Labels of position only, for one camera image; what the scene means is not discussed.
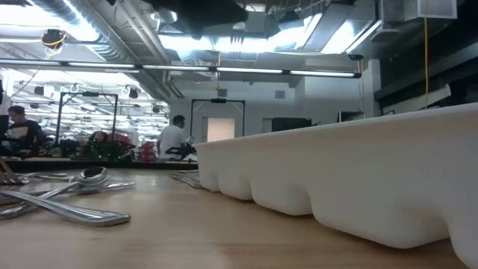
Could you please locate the long LED light bar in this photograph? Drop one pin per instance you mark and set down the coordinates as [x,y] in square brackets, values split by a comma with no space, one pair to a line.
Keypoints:
[175,67]

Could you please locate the person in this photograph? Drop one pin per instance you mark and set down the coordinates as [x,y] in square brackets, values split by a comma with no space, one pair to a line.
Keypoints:
[22,130]
[99,139]
[172,138]

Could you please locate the black monitor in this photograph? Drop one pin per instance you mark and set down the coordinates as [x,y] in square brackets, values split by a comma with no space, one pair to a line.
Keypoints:
[291,124]

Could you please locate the white cutlery tray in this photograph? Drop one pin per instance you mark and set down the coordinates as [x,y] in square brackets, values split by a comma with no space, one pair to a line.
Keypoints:
[373,179]

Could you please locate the black rig frame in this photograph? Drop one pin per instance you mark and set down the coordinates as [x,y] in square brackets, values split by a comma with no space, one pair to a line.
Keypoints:
[218,100]
[59,119]

